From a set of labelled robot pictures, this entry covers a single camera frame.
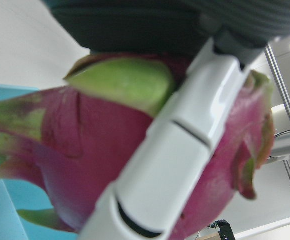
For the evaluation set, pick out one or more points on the grey white left robot hand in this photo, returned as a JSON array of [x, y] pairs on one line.
[[170, 150]]

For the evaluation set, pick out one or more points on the pink green dragon fruit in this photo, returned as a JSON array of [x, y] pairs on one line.
[[102, 140]]

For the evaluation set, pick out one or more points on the light blue plastic bin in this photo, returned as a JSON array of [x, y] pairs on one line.
[[2, 210]]

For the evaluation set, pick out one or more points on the aluminium frame post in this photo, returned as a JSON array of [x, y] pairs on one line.
[[282, 82]]

